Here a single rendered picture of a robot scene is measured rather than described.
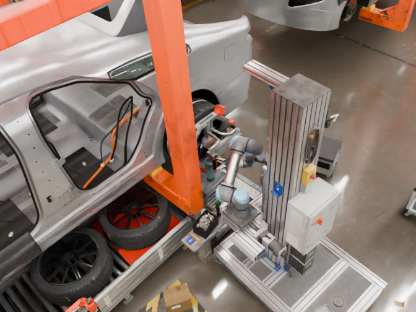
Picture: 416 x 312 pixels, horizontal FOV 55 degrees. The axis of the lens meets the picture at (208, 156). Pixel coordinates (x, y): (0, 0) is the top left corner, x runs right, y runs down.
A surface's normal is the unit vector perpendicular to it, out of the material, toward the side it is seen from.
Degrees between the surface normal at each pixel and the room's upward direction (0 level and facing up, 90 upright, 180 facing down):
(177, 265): 0
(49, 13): 90
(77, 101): 7
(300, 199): 0
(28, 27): 90
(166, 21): 90
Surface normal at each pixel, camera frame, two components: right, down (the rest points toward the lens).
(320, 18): 0.04, 0.77
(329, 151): -0.06, -0.70
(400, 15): -0.69, 0.54
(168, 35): 0.73, 0.45
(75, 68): 0.41, -0.38
